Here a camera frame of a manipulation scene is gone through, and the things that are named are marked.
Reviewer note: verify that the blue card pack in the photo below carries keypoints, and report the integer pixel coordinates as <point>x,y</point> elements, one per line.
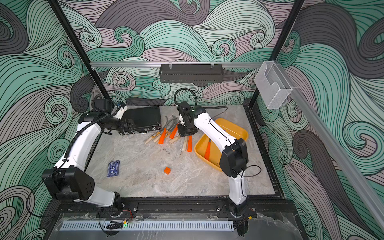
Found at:
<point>113,169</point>

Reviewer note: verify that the clear acrylic wall holder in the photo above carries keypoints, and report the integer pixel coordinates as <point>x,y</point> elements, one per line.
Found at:
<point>273,84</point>

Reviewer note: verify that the white slotted cable duct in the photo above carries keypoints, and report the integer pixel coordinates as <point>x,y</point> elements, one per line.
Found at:
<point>150,226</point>

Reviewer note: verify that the black wall shelf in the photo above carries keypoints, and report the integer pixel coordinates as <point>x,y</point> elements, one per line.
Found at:
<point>195,73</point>

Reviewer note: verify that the wooden handle sickle with label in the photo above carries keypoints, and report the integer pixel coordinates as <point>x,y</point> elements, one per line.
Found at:
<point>158,133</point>

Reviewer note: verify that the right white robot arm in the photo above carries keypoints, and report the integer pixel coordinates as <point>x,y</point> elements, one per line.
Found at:
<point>234,153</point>

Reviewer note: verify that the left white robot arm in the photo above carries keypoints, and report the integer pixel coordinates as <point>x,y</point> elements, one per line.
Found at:
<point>68,180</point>

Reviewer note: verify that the orange handle sickle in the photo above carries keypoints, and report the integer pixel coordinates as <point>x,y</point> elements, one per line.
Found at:
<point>162,136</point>
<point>174,130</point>
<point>189,144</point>
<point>208,150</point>

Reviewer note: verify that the black ribbed storage case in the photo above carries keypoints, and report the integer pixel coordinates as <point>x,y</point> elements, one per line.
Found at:
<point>142,120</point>

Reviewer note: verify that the small orange block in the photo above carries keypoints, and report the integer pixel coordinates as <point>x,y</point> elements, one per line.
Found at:
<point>167,170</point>

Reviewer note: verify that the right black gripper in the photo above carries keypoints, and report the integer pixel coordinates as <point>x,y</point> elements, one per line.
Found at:
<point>182,133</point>

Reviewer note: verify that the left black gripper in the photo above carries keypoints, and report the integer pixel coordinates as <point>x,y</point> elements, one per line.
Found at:
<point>129,128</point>

